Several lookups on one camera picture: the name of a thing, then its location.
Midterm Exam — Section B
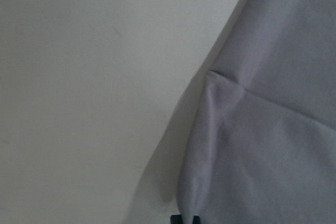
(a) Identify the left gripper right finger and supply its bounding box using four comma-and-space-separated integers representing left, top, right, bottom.
192, 216, 201, 224

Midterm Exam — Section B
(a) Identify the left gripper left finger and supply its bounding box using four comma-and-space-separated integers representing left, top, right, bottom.
170, 215, 182, 224

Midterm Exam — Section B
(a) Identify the dark brown t-shirt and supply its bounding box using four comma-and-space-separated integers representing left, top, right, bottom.
177, 0, 335, 223

